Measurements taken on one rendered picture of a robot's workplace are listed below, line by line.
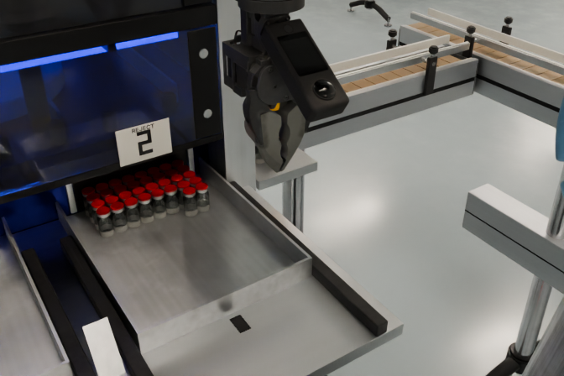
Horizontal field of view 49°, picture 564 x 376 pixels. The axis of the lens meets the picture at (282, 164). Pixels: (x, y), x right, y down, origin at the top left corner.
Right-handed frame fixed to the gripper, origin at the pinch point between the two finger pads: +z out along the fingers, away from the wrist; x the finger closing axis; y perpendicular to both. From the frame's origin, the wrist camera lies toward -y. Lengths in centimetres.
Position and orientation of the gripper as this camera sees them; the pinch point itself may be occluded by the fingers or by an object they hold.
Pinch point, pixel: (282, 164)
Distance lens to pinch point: 74.0
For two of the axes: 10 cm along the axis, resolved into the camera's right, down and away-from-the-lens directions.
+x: -8.4, 2.8, -4.7
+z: 0.0, 8.6, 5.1
